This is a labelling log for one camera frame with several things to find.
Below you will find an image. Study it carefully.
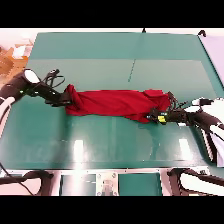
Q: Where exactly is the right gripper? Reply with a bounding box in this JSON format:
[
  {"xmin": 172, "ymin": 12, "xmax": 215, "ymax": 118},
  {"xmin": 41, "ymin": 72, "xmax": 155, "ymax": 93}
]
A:
[{"xmin": 148, "ymin": 107, "xmax": 175, "ymax": 125}]

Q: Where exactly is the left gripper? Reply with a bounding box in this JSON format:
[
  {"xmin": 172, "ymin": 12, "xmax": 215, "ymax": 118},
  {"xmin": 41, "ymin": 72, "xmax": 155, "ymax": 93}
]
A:
[{"xmin": 50, "ymin": 91, "xmax": 72, "ymax": 108}]

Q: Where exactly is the red T-shirt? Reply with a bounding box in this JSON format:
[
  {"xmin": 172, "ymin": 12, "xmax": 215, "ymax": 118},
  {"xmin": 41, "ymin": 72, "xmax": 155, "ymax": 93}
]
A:
[{"xmin": 64, "ymin": 83, "xmax": 172, "ymax": 125}]

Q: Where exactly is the black cable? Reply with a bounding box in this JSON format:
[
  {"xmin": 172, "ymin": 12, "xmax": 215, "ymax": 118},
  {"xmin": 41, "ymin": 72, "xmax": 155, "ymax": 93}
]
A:
[{"xmin": 42, "ymin": 68, "xmax": 66, "ymax": 90}]

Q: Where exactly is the silver frame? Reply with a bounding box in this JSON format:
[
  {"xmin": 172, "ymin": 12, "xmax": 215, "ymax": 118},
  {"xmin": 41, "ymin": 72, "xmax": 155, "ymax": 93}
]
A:
[{"xmin": 0, "ymin": 166, "xmax": 224, "ymax": 197}]

